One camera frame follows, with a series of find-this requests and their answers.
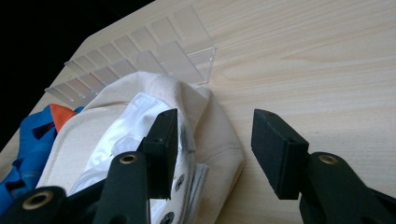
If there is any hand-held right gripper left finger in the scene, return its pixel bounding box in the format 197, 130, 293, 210
138, 107, 179, 200

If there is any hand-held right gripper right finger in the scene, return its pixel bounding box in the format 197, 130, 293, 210
250, 108, 311, 201

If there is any beige baseball cap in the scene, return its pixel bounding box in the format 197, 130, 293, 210
36, 71, 246, 224

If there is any clear acrylic cap rack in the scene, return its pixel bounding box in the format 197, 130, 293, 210
44, 5, 218, 105

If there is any blue cap with orange trim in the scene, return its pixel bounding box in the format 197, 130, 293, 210
0, 104, 85, 216

